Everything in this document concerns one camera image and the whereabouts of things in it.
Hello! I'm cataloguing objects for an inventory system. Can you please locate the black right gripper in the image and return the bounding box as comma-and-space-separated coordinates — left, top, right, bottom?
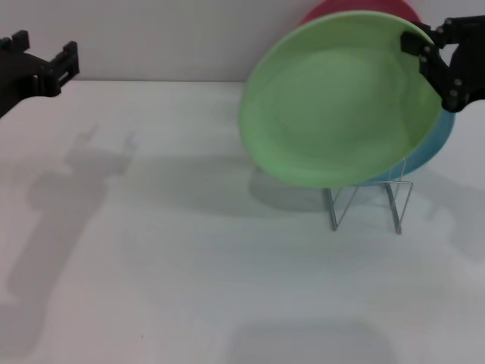
400, 14, 485, 114

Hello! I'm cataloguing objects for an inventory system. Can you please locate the light blue plate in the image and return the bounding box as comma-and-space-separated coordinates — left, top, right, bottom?
361, 111, 456, 187

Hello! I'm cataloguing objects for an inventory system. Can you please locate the metal wire plate rack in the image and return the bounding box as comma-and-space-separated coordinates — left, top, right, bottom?
324, 157, 414, 235

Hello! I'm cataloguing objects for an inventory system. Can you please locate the pink plate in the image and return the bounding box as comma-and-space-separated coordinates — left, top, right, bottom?
302, 0, 422, 27

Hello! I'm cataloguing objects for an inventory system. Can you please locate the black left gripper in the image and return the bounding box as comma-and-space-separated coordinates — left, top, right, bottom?
0, 30, 81, 119

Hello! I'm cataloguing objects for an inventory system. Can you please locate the green plate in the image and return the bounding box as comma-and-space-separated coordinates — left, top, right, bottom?
237, 10, 452, 190

